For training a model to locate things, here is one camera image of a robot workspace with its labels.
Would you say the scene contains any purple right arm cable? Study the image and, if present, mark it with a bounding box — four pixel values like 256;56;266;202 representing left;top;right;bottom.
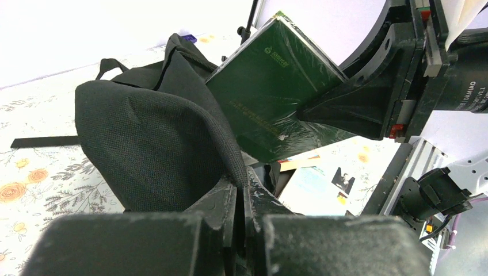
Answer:
448;196;488;250

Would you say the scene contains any small blue block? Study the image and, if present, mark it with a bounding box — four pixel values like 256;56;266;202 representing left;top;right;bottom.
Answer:
182;34;198;43

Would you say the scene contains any dark green book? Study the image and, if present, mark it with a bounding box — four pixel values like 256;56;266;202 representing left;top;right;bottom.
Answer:
206;11;351;163

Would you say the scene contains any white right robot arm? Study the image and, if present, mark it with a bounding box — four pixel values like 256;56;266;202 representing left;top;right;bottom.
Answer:
297;1;487;223

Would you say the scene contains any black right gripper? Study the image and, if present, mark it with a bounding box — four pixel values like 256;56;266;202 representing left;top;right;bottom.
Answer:
297;1;487;140

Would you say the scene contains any floral table mat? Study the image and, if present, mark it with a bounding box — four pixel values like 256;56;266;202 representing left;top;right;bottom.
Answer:
1;63;399;275

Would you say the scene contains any black student backpack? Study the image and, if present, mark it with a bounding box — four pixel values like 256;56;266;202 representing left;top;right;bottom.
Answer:
12;34;246;212

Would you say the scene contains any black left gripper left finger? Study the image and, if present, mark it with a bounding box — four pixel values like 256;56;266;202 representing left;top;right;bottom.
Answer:
186;177;237;275

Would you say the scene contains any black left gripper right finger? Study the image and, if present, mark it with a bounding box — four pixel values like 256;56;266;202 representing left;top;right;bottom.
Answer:
243;167;293;275

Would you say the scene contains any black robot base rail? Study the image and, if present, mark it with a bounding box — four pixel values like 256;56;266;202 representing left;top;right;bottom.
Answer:
360;137;451;276

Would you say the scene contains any black microphone tripod stand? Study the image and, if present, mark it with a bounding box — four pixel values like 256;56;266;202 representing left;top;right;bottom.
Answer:
237;0;260;45

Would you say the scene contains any orange book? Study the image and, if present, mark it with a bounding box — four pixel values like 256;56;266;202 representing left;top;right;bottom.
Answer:
279;151;321;172

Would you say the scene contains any light teal paperback book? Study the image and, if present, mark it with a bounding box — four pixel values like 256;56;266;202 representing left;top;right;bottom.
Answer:
279;165;375;216

